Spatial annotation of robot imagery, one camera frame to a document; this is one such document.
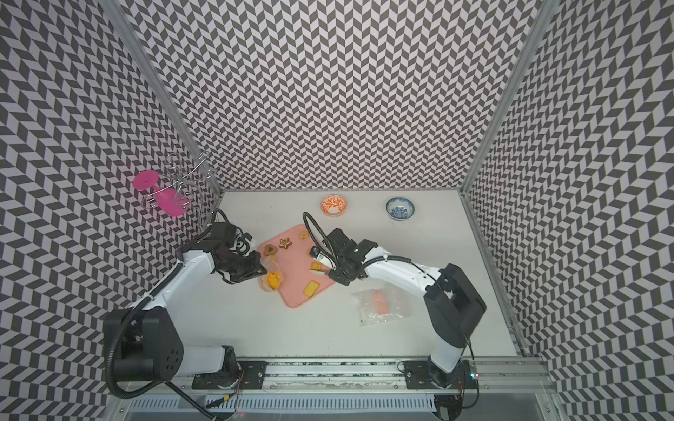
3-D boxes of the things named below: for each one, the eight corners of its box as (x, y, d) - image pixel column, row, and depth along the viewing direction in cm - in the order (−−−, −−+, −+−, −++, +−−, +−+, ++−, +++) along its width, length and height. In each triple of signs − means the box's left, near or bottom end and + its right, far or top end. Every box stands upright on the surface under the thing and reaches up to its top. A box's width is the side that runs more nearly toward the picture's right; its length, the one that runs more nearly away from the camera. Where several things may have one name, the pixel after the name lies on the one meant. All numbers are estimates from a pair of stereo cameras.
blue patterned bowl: (387, 220, 109) (388, 213, 105) (385, 204, 115) (386, 196, 111) (413, 220, 109) (416, 213, 105) (410, 204, 115) (412, 196, 111)
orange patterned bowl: (320, 216, 111) (320, 211, 108) (322, 199, 117) (321, 195, 114) (347, 216, 111) (347, 211, 108) (348, 199, 117) (347, 195, 114)
